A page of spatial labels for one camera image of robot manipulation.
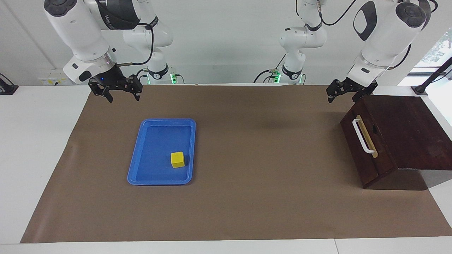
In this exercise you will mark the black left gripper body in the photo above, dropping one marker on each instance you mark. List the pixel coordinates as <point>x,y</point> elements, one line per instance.
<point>356,86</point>

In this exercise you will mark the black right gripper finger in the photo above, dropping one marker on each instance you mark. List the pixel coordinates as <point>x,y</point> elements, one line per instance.
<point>137,86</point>
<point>99,90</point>

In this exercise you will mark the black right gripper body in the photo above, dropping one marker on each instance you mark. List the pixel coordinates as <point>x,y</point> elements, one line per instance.
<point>114,80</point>

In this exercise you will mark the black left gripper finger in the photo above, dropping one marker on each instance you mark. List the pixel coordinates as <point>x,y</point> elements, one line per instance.
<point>336,88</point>
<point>359,96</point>

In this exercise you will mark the yellow cube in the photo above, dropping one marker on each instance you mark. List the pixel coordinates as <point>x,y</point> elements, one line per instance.
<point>178,160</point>

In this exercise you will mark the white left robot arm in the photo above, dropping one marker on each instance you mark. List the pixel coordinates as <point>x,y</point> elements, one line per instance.
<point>385,38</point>

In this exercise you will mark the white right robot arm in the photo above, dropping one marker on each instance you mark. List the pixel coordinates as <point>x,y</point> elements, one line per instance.
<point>81,31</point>

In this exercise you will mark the blue plastic tray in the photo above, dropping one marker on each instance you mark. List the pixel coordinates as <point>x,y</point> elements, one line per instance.
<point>155,141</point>

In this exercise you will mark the black stand with pole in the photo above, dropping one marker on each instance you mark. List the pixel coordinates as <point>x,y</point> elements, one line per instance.
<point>420,90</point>

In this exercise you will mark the dark wooden cabinet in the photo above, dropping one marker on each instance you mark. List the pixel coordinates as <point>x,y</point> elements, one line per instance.
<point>413,130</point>

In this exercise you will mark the bright window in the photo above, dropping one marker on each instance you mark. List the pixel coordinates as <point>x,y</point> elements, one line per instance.
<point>441,46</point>

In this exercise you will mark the brown table mat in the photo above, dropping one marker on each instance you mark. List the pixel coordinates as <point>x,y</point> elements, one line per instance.
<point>247,197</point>

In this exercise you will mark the white wall socket box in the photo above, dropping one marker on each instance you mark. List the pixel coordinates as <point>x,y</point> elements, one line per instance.
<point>53,79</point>

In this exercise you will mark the small black mount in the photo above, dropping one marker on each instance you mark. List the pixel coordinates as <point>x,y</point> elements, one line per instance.
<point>7,90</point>

